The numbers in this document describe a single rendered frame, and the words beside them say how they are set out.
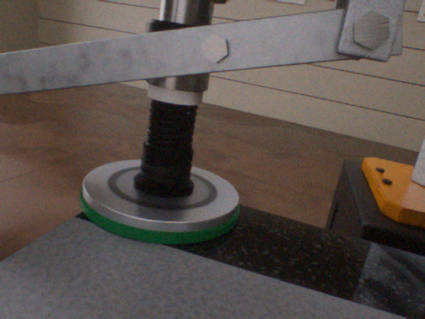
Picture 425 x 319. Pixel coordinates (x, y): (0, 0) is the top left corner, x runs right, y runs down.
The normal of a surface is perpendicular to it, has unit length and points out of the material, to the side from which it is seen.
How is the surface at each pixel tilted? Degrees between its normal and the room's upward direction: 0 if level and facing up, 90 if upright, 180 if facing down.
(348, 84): 90
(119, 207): 0
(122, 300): 0
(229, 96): 90
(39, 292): 0
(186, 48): 90
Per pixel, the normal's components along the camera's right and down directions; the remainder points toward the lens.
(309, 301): 0.16, -0.94
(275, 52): -0.19, 0.27
